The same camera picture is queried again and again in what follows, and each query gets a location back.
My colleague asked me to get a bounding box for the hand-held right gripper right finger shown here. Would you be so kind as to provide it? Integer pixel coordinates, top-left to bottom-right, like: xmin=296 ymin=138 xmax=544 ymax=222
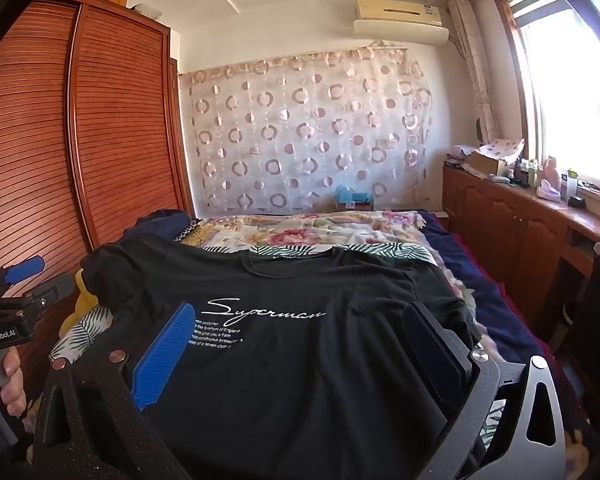
xmin=402 ymin=301 xmax=567 ymax=480

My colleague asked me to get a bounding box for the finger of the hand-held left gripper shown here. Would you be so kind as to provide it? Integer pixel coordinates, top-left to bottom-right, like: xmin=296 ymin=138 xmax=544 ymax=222
xmin=0 ymin=255 xmax=46 ymax=307
xmin=0 ymin=274 xmax=76 ymax=318

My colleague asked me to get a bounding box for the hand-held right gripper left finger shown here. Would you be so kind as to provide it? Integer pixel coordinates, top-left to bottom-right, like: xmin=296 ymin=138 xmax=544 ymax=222
xmin=32 ymin=301 xmax=197 ymax=480

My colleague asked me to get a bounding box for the black printed t-shirt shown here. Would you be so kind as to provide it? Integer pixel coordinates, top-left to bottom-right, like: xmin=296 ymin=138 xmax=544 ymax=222
xmin=80 ymin=240 xmax=483 ymax=480

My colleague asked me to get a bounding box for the person's left hand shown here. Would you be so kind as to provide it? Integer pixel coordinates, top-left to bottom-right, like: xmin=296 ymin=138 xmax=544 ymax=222
xmin=0 ymin=347 xmax=27 ymax=420

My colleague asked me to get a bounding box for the yellow plush toy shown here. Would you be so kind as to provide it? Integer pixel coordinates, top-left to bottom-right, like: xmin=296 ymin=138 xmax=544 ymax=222
xmin=60 ymin=267 xmax=102 ymax=334

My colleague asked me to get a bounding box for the leaf-print cover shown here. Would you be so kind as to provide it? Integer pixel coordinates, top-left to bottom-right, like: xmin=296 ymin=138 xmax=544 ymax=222
xmin=47 ymin=241 xmax=508 ymax=456

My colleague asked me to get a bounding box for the navy bedsheet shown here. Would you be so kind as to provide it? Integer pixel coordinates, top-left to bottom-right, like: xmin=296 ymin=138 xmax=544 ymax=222
xmin=420 ymin=212 xmax=573 ymax=393

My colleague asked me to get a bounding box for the navy folded garment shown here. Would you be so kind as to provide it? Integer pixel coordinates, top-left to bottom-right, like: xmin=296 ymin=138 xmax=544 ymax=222
xmin=122 ymin=209 xmax=193 ymax=247

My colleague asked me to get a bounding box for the dark patterned folded garment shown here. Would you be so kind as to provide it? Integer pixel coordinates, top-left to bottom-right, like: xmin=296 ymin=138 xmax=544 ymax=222
xmin=177 ymin=219 xmax=209 ymax=247

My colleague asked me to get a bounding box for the long wooden cabinet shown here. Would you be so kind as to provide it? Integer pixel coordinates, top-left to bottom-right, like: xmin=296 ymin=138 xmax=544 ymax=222
xmin=441 ymin=162 xmax=600 ymax=333

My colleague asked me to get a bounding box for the wooden slatted wardrobe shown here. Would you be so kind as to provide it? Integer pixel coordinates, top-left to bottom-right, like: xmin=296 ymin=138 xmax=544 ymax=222
xmin=0 ymin=0 xmax=197 ymax=378

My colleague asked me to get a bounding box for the floral blanket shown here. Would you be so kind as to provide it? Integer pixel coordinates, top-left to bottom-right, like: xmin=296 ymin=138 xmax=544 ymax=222
xmin=180 ymin=210 xmax=483 ymax=313

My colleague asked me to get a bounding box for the blue toy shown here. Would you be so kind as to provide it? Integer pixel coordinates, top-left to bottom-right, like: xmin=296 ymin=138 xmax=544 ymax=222
xmin=334 ymin=185 xmax=374 ymax=206

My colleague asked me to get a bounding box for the brown cardboard box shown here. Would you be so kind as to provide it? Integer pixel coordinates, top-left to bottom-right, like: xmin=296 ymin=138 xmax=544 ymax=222
xmin=467 ymin=150 xmax=506 ymax=177

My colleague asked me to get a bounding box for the pink floral cloth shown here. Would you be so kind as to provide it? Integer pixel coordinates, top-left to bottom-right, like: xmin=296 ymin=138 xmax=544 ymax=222
xmin=479 ymin=137 xmax=526 ymax=162

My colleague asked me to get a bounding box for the sheer circle-patterned curtain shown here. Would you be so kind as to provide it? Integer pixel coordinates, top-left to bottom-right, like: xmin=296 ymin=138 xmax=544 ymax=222
xmin=179 ymin=45 xmax=434 ymax=219

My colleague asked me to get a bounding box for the gathered pale window curtain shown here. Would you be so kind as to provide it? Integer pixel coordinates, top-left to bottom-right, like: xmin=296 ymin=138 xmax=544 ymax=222
xmin=447 ymin=0 xmax=504 ymax=147

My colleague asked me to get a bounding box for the window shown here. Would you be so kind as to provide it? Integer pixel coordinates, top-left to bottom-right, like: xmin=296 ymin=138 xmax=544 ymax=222
xmin=495 ymin=0 xmax=600 ymax=196

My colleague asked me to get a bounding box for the beige wall air conditioner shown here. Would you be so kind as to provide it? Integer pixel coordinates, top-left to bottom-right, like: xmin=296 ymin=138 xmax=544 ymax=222
xmin=352 ymin=0 xmax=451 ymax=45

